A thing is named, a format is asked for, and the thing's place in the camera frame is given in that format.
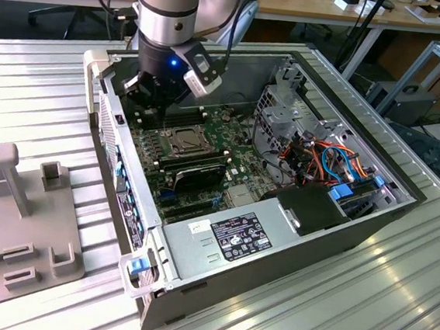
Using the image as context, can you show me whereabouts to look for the blue disk carrier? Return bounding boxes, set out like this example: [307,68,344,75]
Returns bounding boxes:
[327,185,355,205]

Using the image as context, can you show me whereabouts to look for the silver CPU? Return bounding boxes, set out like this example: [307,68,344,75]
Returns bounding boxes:
[172,129,202,152]

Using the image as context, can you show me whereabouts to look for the metal socket cover frame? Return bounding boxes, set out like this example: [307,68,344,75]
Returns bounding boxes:
[165,123,212,158]

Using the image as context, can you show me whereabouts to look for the metal drive cage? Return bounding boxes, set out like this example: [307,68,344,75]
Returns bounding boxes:
[248,51,358,178]

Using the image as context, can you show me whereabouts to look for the green motherboard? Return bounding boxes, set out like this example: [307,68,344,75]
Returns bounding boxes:
[119,93,289,234]

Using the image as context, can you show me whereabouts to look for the grey equipment box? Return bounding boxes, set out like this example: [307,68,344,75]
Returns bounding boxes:
[364,79,439,130]

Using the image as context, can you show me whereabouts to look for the black RAM slot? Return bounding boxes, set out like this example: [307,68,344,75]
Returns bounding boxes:
[169,104,206,122]
[167,109,209,130]
[156,149,233,179]
[153,142,232,173]

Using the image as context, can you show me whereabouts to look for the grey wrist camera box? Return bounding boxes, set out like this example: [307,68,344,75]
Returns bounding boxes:
[167,38,231,103]

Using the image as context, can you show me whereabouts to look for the open grey PC case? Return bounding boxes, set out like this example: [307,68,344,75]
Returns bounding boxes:
[57,29,440,330]

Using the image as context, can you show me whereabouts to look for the orange wire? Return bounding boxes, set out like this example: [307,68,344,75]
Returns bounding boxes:
[303,140,373,182]

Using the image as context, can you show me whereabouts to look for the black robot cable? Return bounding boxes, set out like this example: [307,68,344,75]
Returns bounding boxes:
[197,0,297,77]

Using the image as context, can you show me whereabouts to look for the black office chair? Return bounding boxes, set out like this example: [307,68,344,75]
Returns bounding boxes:
[294,22,334,43]

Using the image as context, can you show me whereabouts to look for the blue data wire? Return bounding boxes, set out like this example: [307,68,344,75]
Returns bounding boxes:
[317,142,365,184]

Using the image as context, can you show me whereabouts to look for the black plastic shroud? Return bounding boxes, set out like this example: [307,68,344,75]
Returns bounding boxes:
[258,178,355,241]

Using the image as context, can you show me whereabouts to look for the grey parts rack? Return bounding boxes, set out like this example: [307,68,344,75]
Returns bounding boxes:
[0,141,98,304]

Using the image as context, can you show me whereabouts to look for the blue case latch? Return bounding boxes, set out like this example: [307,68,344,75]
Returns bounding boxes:
[126,256,147,276]

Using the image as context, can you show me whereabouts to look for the white box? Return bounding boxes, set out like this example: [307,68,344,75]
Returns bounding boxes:
[331,0,387,18]

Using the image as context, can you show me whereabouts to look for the black graphics card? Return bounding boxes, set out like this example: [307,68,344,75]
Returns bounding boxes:
[170,159,228,197]

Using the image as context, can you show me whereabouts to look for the silver power supply unit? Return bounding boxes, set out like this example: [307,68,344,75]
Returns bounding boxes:
[156,188,309,293]

